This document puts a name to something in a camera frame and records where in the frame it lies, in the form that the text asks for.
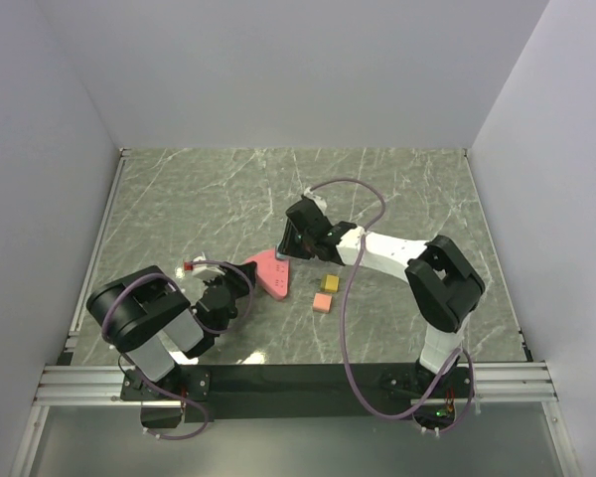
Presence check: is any pink USB charger plug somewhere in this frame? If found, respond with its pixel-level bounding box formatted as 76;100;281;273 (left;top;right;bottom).
312;293;333;313

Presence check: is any black base bar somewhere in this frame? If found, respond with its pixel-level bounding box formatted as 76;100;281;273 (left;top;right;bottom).
119;362;478;424

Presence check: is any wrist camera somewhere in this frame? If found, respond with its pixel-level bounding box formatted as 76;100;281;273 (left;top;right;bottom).
183;253;224;282
302;188;327;214

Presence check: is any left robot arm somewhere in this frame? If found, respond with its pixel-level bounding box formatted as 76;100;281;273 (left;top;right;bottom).
86;255;257;399

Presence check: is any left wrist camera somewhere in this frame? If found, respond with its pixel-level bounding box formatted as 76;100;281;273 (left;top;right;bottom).
183;253;224;282

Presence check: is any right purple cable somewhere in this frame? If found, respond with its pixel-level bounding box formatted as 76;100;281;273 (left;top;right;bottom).
310;178;476;421

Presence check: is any pink triangular power strip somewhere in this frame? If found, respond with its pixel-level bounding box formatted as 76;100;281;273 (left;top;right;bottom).
245;248;290;301

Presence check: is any yellow USB charger plug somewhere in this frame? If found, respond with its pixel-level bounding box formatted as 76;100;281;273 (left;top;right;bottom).
321;274;340;293

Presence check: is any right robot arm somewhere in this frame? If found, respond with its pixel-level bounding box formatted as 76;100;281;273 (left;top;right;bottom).
277;195;486;397

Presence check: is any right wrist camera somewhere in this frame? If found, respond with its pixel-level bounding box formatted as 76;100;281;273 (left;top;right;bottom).
302;188;327;214

